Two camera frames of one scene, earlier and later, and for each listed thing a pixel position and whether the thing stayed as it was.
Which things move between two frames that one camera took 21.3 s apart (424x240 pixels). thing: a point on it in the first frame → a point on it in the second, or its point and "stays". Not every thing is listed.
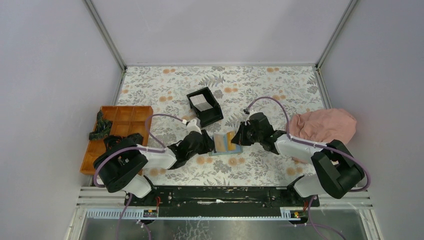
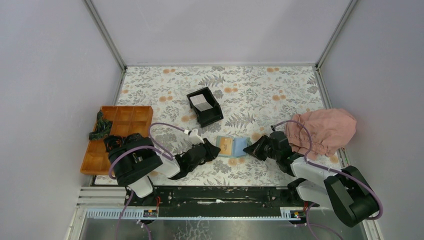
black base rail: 221,199 stays
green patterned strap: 102,128 stays
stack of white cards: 200,103 stays
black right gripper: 239,138 → 255,148
